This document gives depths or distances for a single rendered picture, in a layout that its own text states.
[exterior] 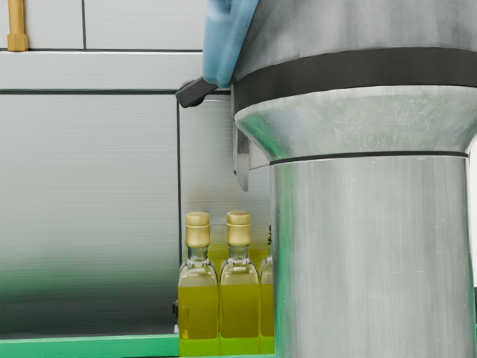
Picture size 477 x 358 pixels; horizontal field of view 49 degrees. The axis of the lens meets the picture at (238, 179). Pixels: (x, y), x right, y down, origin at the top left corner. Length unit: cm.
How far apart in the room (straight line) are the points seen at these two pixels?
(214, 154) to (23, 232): 35
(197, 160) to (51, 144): 24
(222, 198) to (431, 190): 67
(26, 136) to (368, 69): 77
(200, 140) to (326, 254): 65
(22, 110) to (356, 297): 77
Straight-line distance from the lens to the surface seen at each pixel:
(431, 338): 21
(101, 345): 85
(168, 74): 85
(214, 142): 84
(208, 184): 85
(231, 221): 73
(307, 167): 20
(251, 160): 69
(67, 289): 95
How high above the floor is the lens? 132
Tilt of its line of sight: 9 degrees down
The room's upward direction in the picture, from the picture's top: straight up
